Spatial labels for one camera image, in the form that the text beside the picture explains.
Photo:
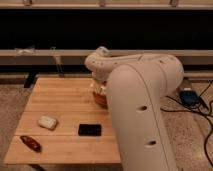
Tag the white rounded block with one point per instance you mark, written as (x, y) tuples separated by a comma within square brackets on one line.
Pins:
[(47, 122)]

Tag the white horizontal shelf rail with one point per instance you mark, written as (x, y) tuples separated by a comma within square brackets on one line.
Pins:
[(50, 56)]

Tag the blue device on floor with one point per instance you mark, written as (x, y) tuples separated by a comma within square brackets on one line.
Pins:
[(189, 97)]

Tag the clear plastic bag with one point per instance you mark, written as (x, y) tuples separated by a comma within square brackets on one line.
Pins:
[(25, 51)]

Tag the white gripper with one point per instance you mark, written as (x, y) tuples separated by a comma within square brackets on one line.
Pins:
[(98, 88)]

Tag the black rectangular tray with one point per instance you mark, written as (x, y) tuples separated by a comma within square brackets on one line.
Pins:
[(89, 130)]

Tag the wooden table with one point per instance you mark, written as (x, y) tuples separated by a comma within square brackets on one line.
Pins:
[(70, 101)]

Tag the dark red oblong object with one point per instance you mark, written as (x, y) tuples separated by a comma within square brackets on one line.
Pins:
[(31, 143)]

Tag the orange plate with food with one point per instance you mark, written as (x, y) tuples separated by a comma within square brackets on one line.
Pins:
[(100, 99)]

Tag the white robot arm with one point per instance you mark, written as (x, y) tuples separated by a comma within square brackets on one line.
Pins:
[(134, 86)]

